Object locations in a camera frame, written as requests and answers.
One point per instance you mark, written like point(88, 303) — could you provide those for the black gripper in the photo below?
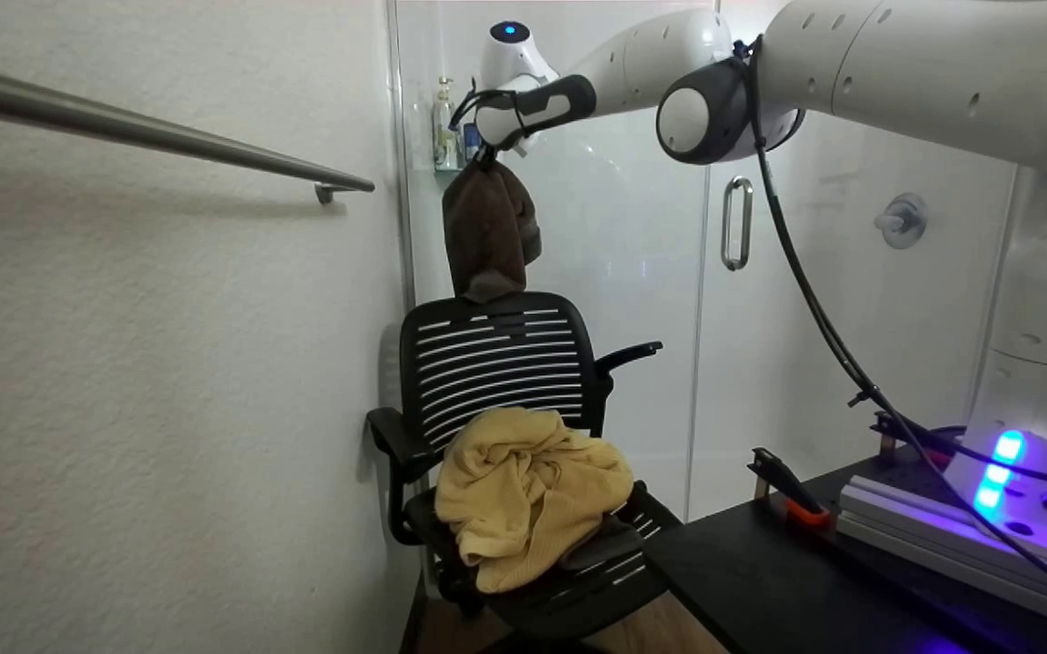
point(497, 130)

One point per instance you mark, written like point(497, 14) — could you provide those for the dark brown towel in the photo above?
point(490, 229)

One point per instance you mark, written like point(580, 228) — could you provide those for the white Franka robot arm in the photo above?
point(935, 73)

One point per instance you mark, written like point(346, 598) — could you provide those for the black mesh office chair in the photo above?
point(499, 364)

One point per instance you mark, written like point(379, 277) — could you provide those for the yellow towel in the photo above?
point(528, 492)

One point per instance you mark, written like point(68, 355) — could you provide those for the shower shelf with bottles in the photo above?
point(444, 130)

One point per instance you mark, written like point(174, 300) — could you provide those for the fixed glass shower panel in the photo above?
point(619, 242)

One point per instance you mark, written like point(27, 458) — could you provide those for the frosted glass shower door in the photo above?
point(839, 303)

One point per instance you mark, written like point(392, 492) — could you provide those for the clear suction cup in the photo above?
point(903, 220)

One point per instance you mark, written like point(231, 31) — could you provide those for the orange and black clamp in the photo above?
point(789, 492)

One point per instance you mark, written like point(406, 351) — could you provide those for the black table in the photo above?
point(778, 593)

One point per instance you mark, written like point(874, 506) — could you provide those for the metal wall towel bar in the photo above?
point(125, 130)

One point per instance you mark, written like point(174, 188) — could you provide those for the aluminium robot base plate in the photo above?
point(946, 532)

